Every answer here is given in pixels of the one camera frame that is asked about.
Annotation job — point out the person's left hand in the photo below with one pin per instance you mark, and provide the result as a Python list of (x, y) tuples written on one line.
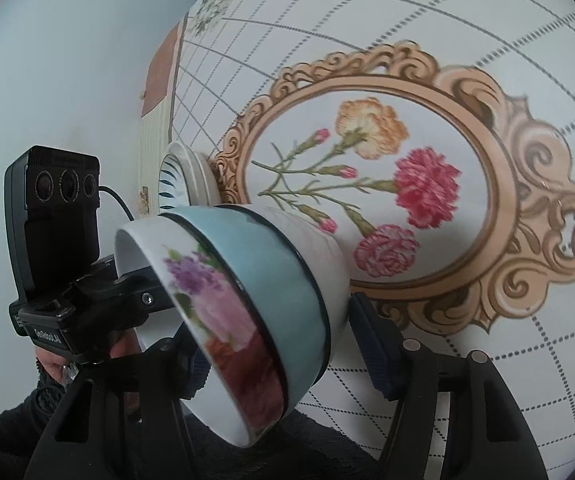
[(50, 360)]

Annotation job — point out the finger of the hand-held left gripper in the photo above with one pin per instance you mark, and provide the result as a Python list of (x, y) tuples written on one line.
[(140, 295)]

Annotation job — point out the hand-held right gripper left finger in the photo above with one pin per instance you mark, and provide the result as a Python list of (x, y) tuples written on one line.
[(195, 375)]

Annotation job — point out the person's left forearm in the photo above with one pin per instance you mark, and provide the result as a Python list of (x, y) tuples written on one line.
[(12, 435)]

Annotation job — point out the person's black sweater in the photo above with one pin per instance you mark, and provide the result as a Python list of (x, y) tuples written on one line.
[(327, 452)]

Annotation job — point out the light blue bowl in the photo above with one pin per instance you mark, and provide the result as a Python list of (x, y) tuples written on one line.
[(277, 280)]

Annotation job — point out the white floral bowl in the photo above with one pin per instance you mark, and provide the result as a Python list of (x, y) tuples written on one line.
[(217, 310)]

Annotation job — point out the printed floral grid tablecloth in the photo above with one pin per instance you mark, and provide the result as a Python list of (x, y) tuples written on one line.
[(467, 35)]

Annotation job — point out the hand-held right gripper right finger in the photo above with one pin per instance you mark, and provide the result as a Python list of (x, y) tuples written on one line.
[(370, 345)]

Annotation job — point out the white plate with grey swirls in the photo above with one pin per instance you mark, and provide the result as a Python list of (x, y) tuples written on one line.
[(201, 180)]

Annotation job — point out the plain white plate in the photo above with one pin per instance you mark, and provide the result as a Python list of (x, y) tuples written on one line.
[(213, 190)]

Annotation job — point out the white plate with blue stripes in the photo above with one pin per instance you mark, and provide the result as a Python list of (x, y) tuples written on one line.
[(170, 185)]

